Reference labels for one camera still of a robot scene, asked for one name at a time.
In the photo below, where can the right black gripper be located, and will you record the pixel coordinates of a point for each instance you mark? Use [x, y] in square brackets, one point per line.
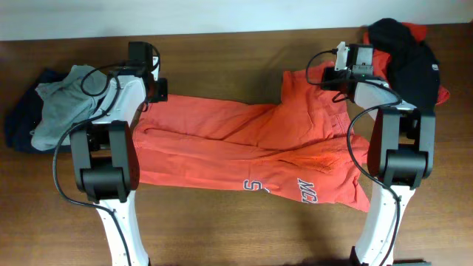
[329, 73]

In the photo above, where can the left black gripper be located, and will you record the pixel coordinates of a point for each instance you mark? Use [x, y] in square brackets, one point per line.
[161, 94]

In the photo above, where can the red soccer print t-shirt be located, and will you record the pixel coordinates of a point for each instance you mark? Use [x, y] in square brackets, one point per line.
[300, 149]

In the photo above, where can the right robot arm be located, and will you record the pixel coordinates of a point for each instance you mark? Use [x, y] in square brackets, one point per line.
[401, 149]

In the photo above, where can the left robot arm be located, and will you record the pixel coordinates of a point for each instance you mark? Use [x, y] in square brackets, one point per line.
[104, 157]

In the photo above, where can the red garment under pile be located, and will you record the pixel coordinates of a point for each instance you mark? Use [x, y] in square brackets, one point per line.
[380, 59]

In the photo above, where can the black garment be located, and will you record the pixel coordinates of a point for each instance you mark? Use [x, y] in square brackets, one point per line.
[410, 70]

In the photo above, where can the light grey crumpled shirt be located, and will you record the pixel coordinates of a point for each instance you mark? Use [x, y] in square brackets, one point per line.
[65, 102]

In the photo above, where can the navy blue folded garment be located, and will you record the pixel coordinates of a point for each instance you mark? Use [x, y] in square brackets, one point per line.
[26, 115]

